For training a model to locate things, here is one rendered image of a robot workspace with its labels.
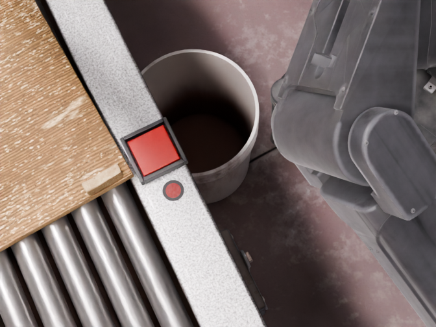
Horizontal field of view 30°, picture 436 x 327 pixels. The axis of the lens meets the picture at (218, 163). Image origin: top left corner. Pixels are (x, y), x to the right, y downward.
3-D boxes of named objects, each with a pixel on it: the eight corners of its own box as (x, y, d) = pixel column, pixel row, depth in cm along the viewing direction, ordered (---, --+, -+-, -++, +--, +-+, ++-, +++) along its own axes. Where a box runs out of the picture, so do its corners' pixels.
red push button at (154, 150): (164, 126, 122) (163, 123, 120) (181, 161, 120) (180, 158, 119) (128, 144, 121) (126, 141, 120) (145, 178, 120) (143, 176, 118)
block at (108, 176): (119, 167, 118) (116, 161, 116) (125, 177, 118) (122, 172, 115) (84, 187, 118) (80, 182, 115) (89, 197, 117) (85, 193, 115)
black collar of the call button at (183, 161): (167, 119, 122) (165, 116, 120) (188, 163, 120) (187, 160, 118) (121, 141, 121) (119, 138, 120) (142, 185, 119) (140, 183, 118)
